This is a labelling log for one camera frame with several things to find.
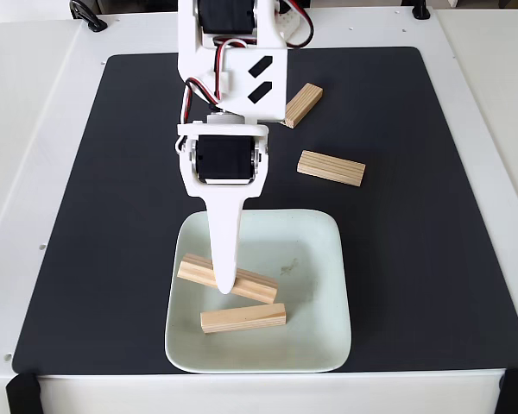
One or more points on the black rubber mat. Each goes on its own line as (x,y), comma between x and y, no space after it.
(112,259)

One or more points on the pale green square plate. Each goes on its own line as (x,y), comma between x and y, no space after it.
(324,302)

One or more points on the wooden block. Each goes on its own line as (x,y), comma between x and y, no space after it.
(241,318)
(331,168)
(259,289)
(304,101)

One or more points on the black table clamp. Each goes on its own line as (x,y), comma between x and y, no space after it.
(421,10)
(88,17)

